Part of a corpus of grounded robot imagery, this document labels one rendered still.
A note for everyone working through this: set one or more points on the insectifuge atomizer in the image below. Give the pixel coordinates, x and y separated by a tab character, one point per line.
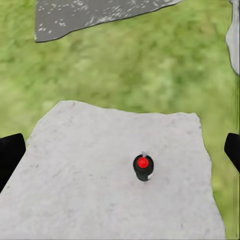
143	166

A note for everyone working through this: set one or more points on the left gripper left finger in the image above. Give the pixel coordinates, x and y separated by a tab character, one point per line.
12	149

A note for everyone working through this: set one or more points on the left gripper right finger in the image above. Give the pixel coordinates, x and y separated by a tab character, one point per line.
232	149

